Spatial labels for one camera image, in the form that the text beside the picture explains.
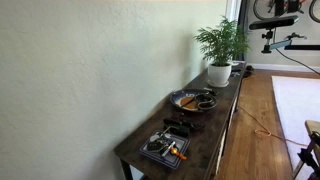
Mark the dark wooden console table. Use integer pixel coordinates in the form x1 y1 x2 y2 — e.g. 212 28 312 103
113 61 248 180

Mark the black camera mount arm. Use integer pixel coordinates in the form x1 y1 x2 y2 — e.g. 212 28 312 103
260 29 320 55

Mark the thin black camera cable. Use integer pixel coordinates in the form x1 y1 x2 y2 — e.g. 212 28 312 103
272 28 320 76

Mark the orange floor cable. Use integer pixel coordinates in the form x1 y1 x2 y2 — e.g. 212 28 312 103
237 104 309 148

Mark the black bag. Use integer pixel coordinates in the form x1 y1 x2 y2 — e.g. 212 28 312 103
241 64 255 79

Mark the black tray with items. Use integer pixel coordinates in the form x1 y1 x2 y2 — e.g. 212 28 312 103
139 129 191 170

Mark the small black white object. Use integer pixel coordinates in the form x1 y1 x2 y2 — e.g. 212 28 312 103
202 87 220 97

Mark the green plant in white pot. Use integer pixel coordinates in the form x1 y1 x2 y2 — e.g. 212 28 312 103
193 15 251 85

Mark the orange handled tool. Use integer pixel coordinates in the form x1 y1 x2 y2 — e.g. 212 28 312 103
169 146 188 161

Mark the wooden top folding stand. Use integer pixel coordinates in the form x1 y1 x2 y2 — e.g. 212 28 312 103
292 119 320 180

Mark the black car key fob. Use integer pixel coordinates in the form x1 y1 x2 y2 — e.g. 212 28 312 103
146 141 165 152

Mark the black stereo camera bar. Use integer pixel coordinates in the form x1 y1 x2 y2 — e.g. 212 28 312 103
248 14 300 32

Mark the silver key bunch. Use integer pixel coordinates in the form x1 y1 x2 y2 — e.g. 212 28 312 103
149 130 173 143

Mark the white rug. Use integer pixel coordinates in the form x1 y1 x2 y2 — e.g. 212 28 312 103
270 75 320 170

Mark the bicycle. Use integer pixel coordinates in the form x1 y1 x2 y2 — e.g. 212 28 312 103
252 0 320 24

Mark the blue plate with orange centre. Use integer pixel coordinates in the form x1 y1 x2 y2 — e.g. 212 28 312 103
169 88 219 113

